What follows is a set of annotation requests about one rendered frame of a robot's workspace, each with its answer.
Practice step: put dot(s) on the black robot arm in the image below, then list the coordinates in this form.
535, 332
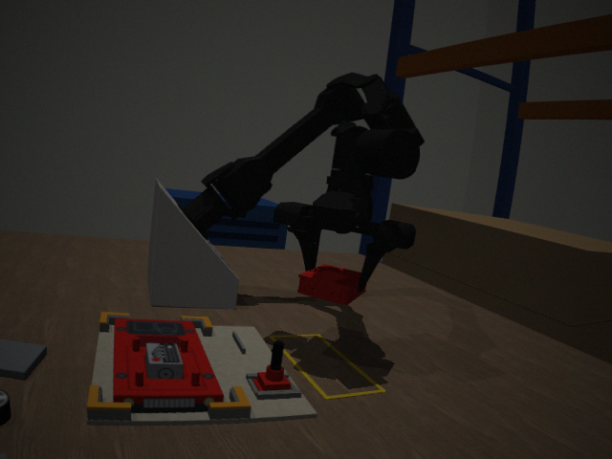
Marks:
391, 149

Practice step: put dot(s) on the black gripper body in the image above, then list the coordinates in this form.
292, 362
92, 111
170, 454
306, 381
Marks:
388, 233

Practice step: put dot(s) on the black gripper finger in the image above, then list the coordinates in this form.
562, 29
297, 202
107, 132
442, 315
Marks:
373, 256
308, 241

